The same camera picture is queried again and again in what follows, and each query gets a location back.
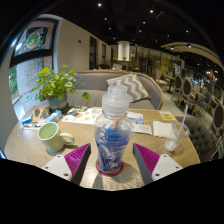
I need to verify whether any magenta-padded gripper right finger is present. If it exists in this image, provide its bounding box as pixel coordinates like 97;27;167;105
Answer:
132;143;184;186

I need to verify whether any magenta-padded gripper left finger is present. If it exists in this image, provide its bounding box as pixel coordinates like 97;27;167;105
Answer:
42;143;92;186

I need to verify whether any clear blue-labelled water bottle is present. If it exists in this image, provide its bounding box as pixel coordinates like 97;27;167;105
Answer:
93;83;133;176

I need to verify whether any clear plastic cup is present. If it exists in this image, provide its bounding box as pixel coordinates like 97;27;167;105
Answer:
163;120;191;153

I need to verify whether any white printed paper sheet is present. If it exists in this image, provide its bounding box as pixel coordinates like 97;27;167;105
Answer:
130;122;153;135

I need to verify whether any white paper napkin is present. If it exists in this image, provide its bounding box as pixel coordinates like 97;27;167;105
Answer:
152;120;176;139

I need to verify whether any pale green ceramic mug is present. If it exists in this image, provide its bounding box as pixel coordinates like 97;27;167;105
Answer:
36;121;75;154

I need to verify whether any printed paper leaflet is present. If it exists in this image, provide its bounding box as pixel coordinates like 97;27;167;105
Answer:
62;106;103;126

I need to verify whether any white tissue packet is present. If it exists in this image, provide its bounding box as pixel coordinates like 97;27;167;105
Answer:
127;111;145;124

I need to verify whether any yellow card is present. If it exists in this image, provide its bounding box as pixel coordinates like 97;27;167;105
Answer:
159;110;177;122

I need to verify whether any light blue small box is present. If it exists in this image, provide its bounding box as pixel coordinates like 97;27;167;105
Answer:
44;110;63;123

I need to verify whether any white tube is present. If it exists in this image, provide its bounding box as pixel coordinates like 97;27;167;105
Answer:
23;122;46;129

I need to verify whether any white drinking straw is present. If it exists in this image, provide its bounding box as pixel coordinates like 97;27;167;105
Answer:
174;104;190;145

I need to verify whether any grey tufted armchair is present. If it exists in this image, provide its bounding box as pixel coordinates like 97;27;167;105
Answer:
174;115;218;163

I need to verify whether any brown cardboard stand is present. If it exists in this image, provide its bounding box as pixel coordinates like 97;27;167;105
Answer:
31;105;52;123

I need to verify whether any blue white small box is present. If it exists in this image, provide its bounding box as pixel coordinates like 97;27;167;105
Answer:
21;114;34;125

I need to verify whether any grey white chevron cushion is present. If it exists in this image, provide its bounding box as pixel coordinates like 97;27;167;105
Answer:
106;73;151;103

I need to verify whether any green potted plant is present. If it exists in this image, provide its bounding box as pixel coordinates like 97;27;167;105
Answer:
32;64;91;113

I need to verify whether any grey curved sofa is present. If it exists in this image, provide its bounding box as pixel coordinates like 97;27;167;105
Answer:
68;69;165;111

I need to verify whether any group of dining chairs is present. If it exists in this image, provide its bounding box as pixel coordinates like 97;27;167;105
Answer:
169;73;224;158

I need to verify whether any white round column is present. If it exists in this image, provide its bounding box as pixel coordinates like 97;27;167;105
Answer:
117;40;131;62

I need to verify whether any black-framed decorated window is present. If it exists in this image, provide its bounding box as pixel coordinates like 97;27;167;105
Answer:
9;18;60;114

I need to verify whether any group of ceiling lights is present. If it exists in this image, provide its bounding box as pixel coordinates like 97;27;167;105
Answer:
96;2;194;49

